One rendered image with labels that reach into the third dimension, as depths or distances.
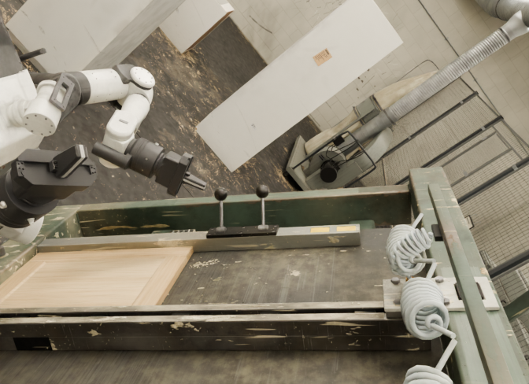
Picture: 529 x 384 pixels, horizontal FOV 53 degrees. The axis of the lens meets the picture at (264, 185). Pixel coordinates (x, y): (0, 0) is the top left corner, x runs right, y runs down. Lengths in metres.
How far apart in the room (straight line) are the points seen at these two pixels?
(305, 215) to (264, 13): 7.92
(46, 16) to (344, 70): 2.53
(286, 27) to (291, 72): 4.44
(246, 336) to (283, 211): 0.67
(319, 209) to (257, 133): 3.57
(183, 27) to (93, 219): 4.70
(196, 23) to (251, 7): 3.22
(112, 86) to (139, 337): 0.73
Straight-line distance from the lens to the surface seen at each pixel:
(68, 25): 3.91
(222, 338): 1.08
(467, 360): 0.89
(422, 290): 0.82
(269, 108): 5.09
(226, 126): 5.22
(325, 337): 1.04
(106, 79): 1.54
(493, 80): 9.73
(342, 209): 1.64
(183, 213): 1.75
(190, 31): 6.37
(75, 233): 1.90
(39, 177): 0.81
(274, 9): 9.41
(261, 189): 1.45
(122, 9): 3.73
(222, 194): 1.48
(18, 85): 1.31
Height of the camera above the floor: 2.07
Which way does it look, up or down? 21 degrees down
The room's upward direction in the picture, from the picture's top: 54 degrees clockwise
